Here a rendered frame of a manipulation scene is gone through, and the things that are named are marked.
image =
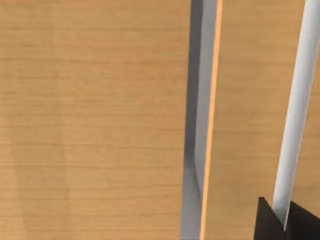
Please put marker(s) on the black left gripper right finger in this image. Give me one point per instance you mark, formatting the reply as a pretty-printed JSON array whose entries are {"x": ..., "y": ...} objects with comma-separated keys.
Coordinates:
[{"x": 303, "y": 225}]

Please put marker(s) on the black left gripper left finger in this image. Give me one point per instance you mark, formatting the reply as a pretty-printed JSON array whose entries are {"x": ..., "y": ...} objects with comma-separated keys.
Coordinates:
[{"x": 266, "y": 222}]

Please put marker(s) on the wooden door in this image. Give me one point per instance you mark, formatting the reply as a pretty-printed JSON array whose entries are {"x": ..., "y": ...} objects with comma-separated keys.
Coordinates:
[
  {"x": 95, "y": 120},
  {"x": 250, "y": 105}
]

